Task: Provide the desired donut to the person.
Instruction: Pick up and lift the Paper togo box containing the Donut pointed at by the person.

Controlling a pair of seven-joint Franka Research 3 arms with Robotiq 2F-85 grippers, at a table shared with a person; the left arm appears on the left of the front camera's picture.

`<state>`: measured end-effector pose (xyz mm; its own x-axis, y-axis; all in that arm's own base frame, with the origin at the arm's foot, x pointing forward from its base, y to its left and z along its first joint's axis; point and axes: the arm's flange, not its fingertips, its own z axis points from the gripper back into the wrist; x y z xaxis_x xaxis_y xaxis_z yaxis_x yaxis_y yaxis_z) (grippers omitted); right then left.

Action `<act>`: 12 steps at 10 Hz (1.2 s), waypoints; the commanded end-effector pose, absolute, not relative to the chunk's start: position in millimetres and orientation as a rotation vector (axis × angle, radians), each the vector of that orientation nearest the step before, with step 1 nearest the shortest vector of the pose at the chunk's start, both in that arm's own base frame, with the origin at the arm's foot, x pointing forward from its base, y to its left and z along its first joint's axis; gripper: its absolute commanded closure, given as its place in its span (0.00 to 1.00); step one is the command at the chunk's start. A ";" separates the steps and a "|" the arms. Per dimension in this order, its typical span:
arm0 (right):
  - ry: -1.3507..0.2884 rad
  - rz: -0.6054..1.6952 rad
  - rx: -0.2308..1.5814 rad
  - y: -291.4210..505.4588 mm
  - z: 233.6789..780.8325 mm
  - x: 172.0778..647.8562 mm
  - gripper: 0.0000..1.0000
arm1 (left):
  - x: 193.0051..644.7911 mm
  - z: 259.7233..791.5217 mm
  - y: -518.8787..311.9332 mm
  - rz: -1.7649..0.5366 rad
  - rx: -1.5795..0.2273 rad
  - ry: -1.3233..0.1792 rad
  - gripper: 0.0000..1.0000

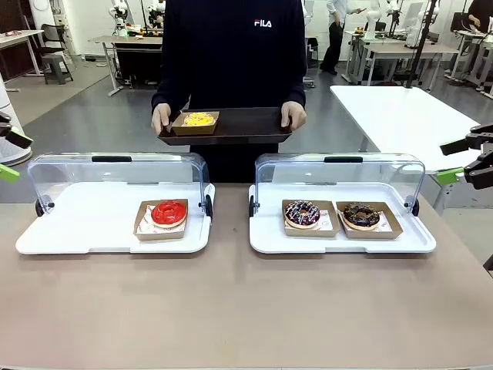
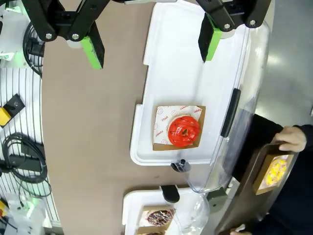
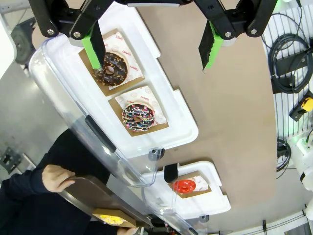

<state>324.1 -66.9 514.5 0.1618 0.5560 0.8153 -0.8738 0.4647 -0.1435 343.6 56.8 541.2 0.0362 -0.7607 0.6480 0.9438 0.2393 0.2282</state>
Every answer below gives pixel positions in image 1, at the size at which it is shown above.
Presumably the yellow frosted donut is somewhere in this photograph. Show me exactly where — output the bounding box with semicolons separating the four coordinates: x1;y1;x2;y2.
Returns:
170;110;220;136

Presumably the yellow glazed donut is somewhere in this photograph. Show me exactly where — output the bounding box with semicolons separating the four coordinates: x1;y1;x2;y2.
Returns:
183;112;216;127

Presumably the black serving tray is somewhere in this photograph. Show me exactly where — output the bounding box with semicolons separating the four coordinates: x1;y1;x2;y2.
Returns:
156;106;293;146

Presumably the person's right forearm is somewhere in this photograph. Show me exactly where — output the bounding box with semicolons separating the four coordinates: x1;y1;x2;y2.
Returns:
152;75;192;113

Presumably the person's left forearm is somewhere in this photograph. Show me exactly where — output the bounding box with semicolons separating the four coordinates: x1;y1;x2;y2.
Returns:
283;72;308;108

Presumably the dark chocolate donut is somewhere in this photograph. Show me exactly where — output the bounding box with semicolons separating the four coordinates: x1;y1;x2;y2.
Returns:
336;200;404;241

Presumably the chocolate donut with sprinkles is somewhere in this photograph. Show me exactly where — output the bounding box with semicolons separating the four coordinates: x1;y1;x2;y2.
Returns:
342;202;381;233

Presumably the seated person in dark top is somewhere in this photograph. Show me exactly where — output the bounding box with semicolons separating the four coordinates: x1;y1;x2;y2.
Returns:
461;0;493;35

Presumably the sprinkled chocolate donut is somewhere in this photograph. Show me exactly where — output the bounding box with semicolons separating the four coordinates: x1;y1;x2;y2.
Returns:
282;199;342;238

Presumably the chocolate donut with white drizzle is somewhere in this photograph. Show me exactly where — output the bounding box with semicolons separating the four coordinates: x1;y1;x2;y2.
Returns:
283;200;321;229

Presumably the red frosted donut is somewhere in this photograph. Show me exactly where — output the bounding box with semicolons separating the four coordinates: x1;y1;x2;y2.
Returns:
132;199;190;242

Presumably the red glazed donut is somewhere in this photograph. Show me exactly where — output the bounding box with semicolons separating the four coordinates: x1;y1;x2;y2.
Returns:
150;200;188;229

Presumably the person in black sweatshirt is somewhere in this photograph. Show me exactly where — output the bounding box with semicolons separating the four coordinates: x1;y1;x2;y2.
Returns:
151;0;308;184

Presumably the person's right hand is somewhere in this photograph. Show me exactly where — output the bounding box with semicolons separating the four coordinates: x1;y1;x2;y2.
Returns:
150;103;173;134

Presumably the person's left hand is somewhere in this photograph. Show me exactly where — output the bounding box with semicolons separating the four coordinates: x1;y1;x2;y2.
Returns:
280;102;308;130

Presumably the clear display case lid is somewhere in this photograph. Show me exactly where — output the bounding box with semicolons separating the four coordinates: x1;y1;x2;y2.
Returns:
26;151;211;217
254;152;427;217

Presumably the large white table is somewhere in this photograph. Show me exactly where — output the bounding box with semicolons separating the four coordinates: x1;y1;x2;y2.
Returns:
330;84;482;173

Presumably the grey step stool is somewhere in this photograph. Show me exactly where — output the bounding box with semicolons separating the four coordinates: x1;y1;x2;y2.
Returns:
41;55;75;86

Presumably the white display case base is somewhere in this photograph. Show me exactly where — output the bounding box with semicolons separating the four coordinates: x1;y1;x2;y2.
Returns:
249;181;438;255
15;181;216;255

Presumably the black tripod stand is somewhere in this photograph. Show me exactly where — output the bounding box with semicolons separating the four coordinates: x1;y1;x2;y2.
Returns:
402;0;442;90

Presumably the black office chair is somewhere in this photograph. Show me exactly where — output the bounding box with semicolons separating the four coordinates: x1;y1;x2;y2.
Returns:
38;23;69;57

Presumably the grey lab desk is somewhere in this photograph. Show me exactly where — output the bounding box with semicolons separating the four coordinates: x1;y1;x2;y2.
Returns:
361;42;461;88

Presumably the grey table with white legs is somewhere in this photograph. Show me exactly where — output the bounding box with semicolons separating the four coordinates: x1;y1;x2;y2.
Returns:
87;35;163;97

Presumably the white robot with green base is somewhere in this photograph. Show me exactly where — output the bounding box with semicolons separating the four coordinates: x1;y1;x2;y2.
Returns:
109;0;129;39

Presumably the bystander in white shirt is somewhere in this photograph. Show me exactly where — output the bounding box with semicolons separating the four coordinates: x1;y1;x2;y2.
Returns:
319;0;365;76

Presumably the white frame work desk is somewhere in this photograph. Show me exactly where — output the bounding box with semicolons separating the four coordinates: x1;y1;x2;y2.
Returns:
448;30;493;93

